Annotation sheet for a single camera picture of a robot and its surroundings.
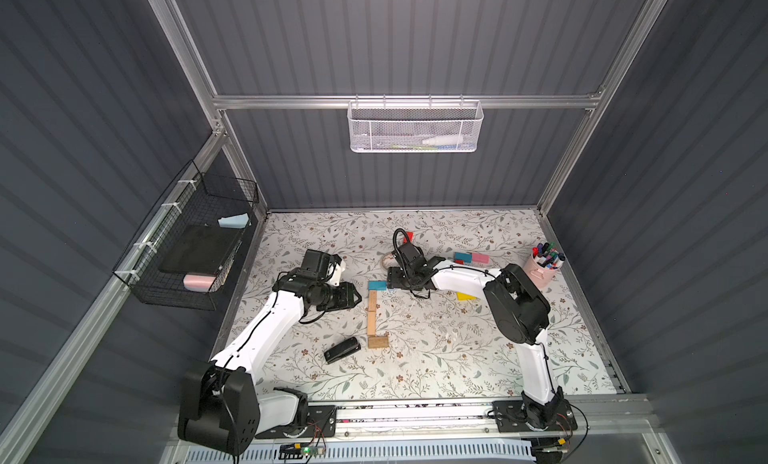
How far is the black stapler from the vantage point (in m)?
0.84

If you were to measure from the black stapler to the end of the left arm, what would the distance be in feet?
0.44

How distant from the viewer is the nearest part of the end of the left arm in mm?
599

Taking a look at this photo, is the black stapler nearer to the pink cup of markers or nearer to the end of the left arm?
the end of the left arm
